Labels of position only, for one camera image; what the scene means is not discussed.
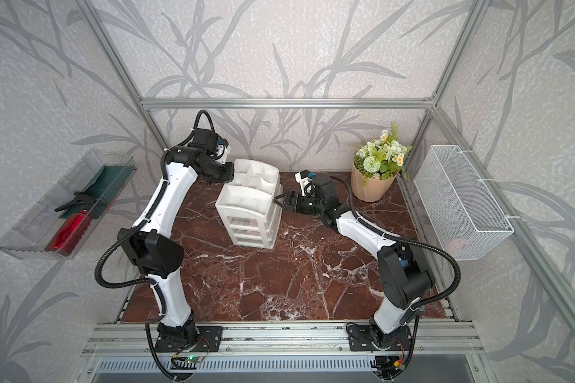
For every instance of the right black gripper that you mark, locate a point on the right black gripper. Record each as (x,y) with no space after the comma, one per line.
(291,195)

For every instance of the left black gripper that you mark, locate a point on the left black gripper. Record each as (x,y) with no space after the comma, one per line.
(229,175)

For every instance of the white plastic drawer organizer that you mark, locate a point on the white plastic drawer organizer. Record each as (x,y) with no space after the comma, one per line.
(246,206)

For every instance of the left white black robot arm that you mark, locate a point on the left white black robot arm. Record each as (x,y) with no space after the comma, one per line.
(202,156)

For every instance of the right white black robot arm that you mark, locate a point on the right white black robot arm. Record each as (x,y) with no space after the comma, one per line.
(404,270)

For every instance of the beige flower pot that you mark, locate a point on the beige flower pot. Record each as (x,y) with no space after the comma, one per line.
(369,189)

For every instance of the white green artificial flowers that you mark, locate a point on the white green artificial flowers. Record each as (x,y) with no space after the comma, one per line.
(382,158)

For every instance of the green cloth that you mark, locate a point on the green cloth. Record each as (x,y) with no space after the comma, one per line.
(105,186)

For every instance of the black clamp tool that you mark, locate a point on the black clamp tool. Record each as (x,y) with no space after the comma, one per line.
(81,200)

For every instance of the red brush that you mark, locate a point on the red brush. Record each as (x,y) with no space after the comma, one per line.
(70,234)

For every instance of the pink object in basket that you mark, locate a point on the pink object in basket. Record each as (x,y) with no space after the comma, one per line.
(456,246)

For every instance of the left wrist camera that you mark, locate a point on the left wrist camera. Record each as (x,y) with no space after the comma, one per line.
(222,152)

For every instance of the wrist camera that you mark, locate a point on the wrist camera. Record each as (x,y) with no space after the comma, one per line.
(304,179)
(222,152)

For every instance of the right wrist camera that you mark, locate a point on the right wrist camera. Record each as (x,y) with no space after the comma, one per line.
(304,179)

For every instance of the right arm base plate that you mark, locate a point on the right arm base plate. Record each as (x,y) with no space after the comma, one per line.
(370,338)

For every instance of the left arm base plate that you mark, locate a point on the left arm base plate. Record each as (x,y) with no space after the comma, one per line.
(199,339)

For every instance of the clear plastic wall tray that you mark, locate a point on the clear plastic wall tray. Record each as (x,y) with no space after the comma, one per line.
(58,225)

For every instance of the white wire mesh basket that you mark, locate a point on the white wire mesh basket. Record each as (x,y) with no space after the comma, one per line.
(459,203)

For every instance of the aluminium front rail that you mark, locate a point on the aluminium front rail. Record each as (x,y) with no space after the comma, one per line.
(307,338)

